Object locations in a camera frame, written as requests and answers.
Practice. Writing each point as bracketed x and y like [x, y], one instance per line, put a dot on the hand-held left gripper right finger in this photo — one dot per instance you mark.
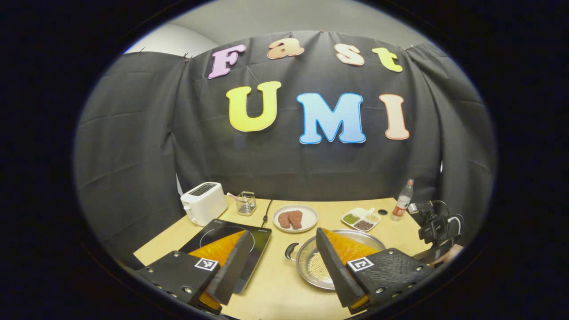
[334, 269]

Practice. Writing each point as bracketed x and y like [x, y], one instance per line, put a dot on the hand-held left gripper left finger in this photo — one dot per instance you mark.
[232, 272]

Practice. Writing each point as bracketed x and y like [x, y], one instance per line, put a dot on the stainless steel pot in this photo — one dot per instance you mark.
[306, 255]

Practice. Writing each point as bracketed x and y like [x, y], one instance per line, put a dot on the black induction cooktop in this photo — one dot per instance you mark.
[209, 231]

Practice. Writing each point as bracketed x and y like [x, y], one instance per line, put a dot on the heap of soybeans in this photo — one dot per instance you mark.
[318, 269]

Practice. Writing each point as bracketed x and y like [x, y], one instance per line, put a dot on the clear plastic bottle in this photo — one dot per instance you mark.
[401, 204]

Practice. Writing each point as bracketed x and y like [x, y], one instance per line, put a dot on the white divided dish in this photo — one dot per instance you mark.
[361, 219]

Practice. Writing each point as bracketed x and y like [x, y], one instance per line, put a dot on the white round plate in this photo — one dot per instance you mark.
[309, 218]

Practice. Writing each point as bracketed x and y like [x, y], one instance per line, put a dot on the brown meat patty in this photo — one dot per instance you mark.
[296, 219]
[284, 220]

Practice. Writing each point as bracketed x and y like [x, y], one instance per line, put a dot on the white toaster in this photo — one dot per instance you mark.
[206, 205]

